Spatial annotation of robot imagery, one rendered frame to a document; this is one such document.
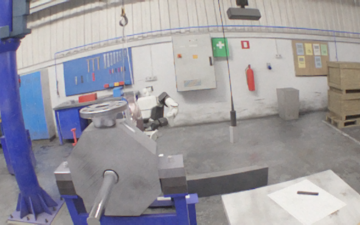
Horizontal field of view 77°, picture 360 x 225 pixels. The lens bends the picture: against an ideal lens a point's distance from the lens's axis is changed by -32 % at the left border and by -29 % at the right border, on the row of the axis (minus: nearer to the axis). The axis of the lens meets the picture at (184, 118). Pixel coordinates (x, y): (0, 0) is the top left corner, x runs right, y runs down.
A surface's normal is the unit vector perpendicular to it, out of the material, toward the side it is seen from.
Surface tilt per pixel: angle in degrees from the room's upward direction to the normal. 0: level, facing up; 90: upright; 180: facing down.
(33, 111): 90
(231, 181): 90
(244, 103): 90
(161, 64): 90
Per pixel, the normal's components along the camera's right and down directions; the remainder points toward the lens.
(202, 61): 0.02, 0.22
